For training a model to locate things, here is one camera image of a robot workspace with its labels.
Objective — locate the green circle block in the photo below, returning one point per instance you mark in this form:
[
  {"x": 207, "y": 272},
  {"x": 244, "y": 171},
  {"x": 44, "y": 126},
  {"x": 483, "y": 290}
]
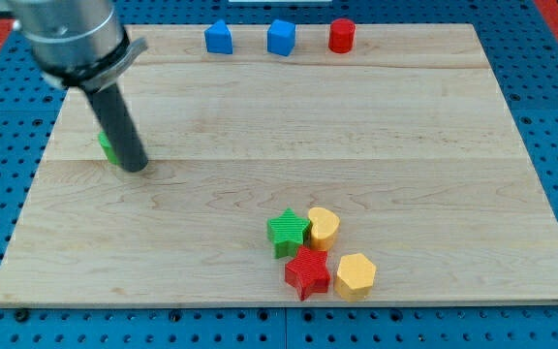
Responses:
[{"x": 107, "y": 148}]

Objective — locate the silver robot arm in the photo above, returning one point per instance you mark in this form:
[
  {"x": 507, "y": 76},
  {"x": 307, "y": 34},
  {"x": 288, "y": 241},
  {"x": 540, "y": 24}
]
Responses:
[{"x": 77, "y": 43}]

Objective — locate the blue triangle block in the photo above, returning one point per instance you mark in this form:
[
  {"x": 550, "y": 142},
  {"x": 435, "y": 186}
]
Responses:
[{"x": 218, "y": 38}]

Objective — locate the green star block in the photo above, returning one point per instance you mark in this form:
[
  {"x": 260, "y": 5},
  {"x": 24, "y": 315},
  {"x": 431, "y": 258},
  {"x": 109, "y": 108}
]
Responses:
[{"x": 287, "y": 232}]

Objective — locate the yellow heart block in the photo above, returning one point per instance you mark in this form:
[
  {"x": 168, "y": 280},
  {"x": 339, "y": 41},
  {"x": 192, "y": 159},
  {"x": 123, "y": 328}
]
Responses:
[{"x": 324, "y": 228}]

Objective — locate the red star block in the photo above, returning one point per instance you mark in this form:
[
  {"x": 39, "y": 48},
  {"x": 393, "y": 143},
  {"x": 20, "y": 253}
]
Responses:
[{"x": 307, "y": 272}]

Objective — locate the yellow hexagon block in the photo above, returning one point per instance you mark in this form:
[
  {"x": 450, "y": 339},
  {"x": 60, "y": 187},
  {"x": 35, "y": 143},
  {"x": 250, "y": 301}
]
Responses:
[{"x": 354, "y": 277}]

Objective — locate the wooden board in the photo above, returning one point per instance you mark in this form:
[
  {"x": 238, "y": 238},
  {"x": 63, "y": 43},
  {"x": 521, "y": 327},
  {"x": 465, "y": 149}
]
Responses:
[{"x": 408, "y": 138}]

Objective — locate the blue cube block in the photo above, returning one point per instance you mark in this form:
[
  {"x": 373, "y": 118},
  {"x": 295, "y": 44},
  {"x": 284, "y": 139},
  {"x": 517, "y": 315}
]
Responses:
[{"x": 280, "y": 37}]

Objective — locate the red cylinder block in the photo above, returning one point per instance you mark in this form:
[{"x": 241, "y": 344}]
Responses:
[{"x": 341, "y": 35}]

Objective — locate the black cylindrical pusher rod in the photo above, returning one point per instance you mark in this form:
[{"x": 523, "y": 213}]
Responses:
[{"x": 113, "y": 115}]

